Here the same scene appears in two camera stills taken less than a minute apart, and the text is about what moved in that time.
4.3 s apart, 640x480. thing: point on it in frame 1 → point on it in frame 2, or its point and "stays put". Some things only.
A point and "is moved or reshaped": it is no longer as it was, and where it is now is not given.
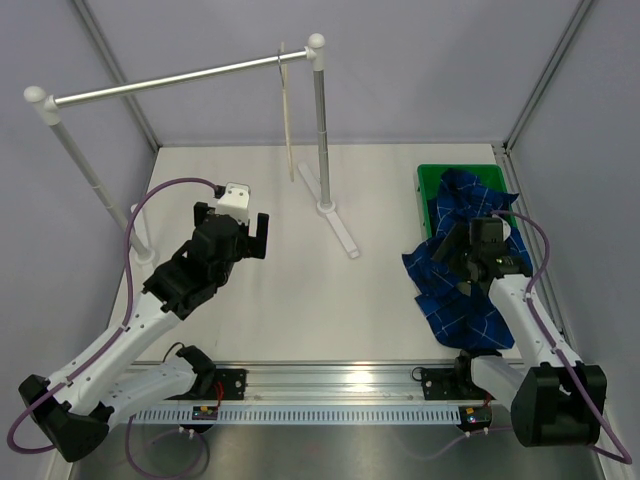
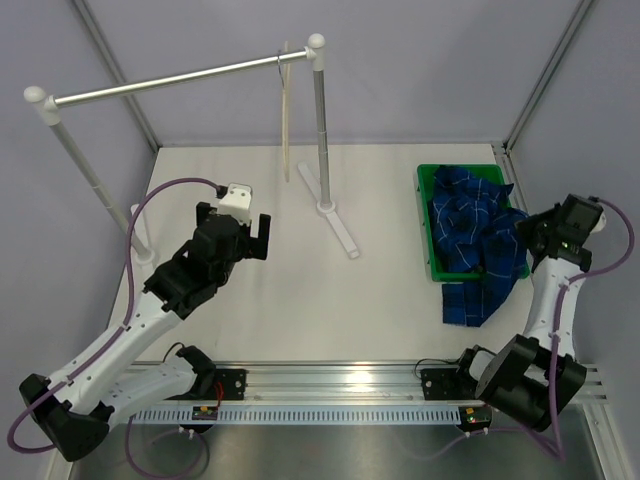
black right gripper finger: (451, 244) → (533, 223)
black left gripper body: (242, 244) stays put
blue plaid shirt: (458, 302) is moved or reshaped
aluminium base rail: (333, 383) stays put
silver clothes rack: (47, 105) stays put
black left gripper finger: (200, 210) stays put
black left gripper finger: (257, 245) stays put
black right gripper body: (462, 262) → (546, 231)
